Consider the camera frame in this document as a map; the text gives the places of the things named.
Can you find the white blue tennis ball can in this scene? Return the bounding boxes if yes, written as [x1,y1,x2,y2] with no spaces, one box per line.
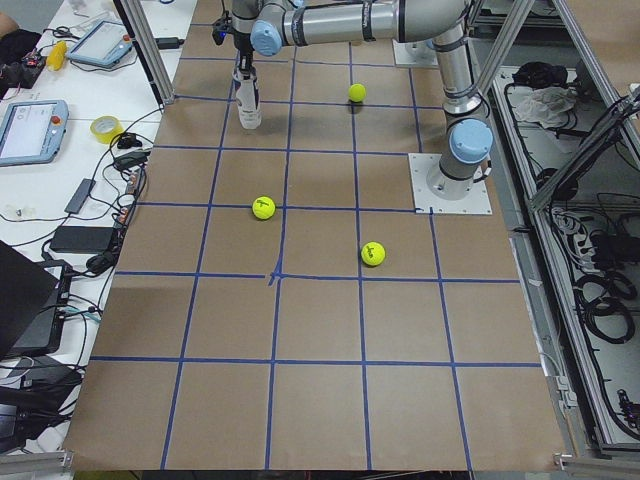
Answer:
[233,68,262,130]

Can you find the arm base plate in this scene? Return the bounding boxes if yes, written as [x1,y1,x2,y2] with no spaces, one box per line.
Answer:
[392,39,438,69]
[408,153,492,215]

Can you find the yellow wilson ball left-side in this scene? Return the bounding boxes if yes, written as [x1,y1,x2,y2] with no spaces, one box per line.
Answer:
[252,196,276,220]
[360,241,386,267]

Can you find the yellow Head tennis ball centre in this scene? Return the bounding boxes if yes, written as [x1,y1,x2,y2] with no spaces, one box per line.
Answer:
[348,83,367,104]

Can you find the black power adapter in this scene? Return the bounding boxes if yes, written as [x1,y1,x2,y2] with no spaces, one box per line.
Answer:
[50,226,115,254]

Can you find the yellow Wilson ball near left-side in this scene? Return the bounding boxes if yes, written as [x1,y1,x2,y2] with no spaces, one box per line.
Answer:
[252,196,276,220]

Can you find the yellow tape roll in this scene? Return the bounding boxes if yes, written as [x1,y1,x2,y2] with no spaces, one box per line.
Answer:
[90,115,124,145]

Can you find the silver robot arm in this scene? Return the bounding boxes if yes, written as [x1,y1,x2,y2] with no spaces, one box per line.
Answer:
[212,0,493,191]

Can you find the grey teach pendant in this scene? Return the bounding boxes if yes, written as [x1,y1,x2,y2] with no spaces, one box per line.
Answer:
[66,20,133,69]
[1,100,69,167]

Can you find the aluminium frame post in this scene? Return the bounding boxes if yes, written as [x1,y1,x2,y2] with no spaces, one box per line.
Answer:
[113,0,175,107]

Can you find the black laptop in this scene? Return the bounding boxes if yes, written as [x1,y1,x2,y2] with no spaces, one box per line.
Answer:
[1,243,71,359]

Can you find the grey teach pendant near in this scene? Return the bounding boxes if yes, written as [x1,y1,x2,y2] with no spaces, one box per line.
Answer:
[1,100,69,167]

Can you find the yellow Wilson ball far left-side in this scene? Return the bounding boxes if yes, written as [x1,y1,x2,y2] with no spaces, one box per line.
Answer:
[360,241,386,267]

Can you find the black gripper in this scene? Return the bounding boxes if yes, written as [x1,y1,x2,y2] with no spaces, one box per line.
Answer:
[212,14,255,75]

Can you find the grey teach pendant far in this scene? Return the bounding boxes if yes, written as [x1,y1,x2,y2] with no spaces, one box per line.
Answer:
[66,20,133,69]

